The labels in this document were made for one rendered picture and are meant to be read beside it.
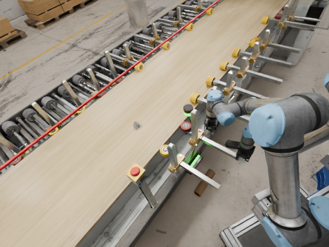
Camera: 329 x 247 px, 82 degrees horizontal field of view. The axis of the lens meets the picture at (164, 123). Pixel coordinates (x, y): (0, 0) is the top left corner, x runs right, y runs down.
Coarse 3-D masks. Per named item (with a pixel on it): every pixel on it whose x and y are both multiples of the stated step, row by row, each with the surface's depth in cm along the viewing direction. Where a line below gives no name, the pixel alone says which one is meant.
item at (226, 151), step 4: (188, 132) 142; (204, 140) 136; (208, 140) 136; (208, 144) 136; (212, 144) 133; (216, 144) 133; (216, 148) 133; (220, 148) 130; (224, 148) 130; (224, 152) 130; (228, 152) 128; (232, 152) 127; (232, 156) 127
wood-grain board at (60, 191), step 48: (240, 0) 269; (192, 48) 207; (240, 48) 195; (144, 96) 168; (48, 144) 147; (96, 144) 141; (144, 144) 135; (0, 192) 126; (48, 192) 121; (96, 192) 117; (0, 240) 107; (48, 240) 104
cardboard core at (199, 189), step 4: (208, 172) 202; (212, 172) 202; (208, 176) 199; (212, 176) 201; (200, 184) 195; (204, 184) 194; (196, 188) 194; (200, 188) 192; (204, 188) 193; (196, 192) 190; (200, 192) 190; (200, 196) 191
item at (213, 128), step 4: (208, 116) 107; (208, 120) 106; (212, 120) 105; (216, 120) 112; (208, 124) 110; (212, 124) 110; (216, 124) 110; (204, 128) 113; (208, 128) 114; (212, 128) 111
